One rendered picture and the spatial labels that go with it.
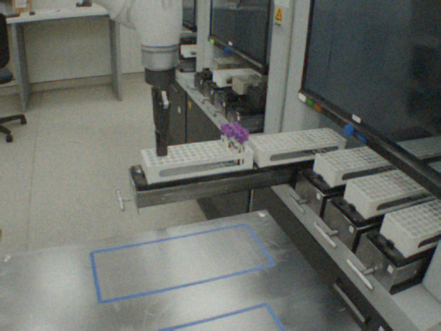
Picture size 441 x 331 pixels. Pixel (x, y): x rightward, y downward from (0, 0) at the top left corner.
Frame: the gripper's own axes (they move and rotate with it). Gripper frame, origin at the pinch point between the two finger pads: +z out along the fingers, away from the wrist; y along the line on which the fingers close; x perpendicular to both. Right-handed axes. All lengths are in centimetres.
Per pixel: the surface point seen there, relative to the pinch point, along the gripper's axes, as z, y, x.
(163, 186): 9.9, -5.7, 1.1
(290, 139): 4.1, 0.4, -39.1
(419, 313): 17, -60, -40
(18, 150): 90, 202, 71
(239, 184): 12.1, -6.7, -19.9
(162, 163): 4.5, -3.0, 0.6
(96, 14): 3, 280, -2
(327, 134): 4, 1, -53
